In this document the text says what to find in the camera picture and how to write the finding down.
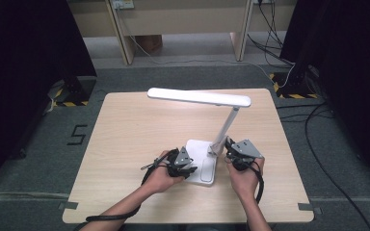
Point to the brown cardboard box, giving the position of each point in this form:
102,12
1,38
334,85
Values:
149,43

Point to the black stand with striped base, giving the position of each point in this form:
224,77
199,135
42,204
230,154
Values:
290,85
77,89

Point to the person's left hand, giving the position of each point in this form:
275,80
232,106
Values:
159,179

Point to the white desk lamp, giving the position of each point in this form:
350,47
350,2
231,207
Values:
199,96

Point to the grey tape piece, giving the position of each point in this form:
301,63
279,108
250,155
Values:
68,205
306,207

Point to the beige wooden desk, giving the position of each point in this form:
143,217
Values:
186,19

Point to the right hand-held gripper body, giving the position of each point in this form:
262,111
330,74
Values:
245,150

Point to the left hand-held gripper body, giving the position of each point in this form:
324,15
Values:
178,160

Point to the dark curtain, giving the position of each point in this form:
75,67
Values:
19,64
359,64

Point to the person's right hand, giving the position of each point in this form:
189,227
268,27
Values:
245,183

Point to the white power socket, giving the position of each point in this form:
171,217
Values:
123,4

